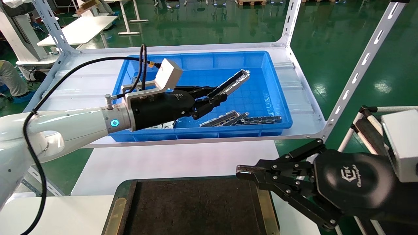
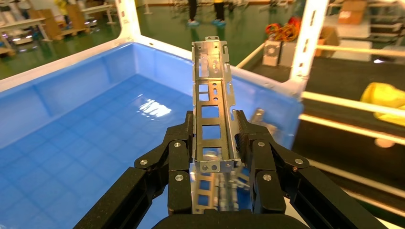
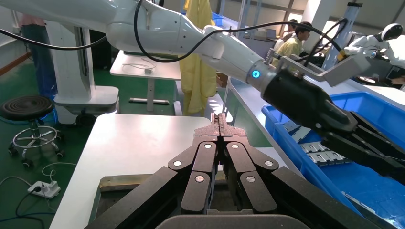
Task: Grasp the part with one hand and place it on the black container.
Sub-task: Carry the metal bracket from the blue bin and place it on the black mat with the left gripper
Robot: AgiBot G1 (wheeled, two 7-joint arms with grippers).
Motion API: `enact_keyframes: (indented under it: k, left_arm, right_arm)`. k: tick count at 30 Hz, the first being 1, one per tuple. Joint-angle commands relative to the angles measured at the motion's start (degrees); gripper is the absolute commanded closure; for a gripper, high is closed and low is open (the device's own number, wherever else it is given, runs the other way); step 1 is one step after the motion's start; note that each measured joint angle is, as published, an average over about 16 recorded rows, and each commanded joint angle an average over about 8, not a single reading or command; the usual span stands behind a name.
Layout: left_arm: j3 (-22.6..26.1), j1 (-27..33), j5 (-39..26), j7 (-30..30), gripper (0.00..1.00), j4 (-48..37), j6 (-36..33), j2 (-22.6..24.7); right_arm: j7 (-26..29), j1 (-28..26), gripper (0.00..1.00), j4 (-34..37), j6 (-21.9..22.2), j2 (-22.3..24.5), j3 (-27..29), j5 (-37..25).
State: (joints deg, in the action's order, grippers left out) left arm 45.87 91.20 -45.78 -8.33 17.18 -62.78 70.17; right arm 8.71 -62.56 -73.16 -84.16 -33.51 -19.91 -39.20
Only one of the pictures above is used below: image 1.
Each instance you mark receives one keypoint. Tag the dark grey channel part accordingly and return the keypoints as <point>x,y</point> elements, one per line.
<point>241,117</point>

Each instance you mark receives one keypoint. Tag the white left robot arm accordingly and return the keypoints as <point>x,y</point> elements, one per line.
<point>65,125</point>

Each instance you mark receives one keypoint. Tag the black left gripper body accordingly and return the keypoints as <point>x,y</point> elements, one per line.
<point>156,109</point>

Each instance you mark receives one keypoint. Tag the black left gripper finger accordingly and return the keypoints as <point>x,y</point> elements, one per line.
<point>199,91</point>
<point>209,103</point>

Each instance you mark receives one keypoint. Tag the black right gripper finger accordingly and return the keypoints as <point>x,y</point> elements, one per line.
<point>300,195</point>
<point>281,166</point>

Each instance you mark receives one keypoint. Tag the white machine column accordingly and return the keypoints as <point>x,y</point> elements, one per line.
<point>19,39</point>

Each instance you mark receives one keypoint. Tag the person leg beige trousers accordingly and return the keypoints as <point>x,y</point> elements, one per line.
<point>13,80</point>

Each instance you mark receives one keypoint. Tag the white tubular cart frame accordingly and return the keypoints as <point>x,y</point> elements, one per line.
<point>398,109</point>

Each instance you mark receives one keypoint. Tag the dark slotted ladder strip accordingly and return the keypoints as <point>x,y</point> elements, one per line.
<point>264,119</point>

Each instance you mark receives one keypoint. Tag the blue shoe cover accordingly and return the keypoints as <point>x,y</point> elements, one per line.
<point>24,98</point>

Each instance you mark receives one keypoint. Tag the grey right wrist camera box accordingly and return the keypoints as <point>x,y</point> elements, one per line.
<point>403,143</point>

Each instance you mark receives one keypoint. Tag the wooden pallet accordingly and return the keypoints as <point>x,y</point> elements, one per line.
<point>251,2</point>

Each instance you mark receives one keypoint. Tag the white background table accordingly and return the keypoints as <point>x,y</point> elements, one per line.
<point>81,31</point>

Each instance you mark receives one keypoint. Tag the silver metal channel part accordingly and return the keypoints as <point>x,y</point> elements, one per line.
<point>236,80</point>

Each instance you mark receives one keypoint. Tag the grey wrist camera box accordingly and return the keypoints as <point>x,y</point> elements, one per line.
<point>403,143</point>
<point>168,73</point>

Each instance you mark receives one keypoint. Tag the white desk leg frame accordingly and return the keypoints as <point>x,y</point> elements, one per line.
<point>129,33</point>

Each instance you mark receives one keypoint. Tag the black tray container brass edges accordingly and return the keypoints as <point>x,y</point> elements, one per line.
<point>196,209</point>

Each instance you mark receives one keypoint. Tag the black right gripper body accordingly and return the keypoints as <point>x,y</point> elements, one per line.
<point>356,182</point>

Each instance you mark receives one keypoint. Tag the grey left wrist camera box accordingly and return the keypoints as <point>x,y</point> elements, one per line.
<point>168,73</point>

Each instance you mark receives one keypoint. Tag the white perforated steel post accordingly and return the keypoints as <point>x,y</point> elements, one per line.
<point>45,183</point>
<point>372,47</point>
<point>291,19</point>
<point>53,26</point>

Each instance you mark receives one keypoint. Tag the white camera mounting bracket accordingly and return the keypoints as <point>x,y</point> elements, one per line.
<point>140,95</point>

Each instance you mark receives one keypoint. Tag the silver notched bracket part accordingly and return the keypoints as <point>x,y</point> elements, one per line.
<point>169,125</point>
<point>156,126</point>

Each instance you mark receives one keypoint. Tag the blue plastic bin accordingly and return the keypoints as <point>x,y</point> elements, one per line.
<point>254,94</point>

